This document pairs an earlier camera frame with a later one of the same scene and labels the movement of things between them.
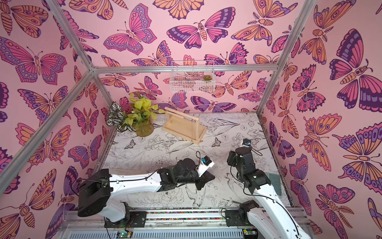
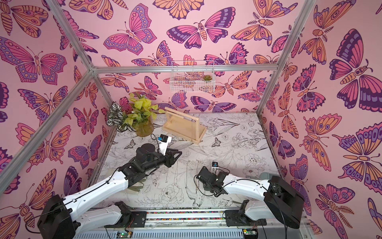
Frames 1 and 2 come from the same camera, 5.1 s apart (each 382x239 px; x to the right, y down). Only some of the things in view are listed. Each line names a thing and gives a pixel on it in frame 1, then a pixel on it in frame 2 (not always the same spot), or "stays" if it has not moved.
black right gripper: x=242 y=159 → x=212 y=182
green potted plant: x=138 y=115 stays
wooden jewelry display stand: x=183 y=126 stays
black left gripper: x=204 y=179 → x=168 y=157
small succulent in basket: x=207 y=77 stays
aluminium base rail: x=203 y=223 stays
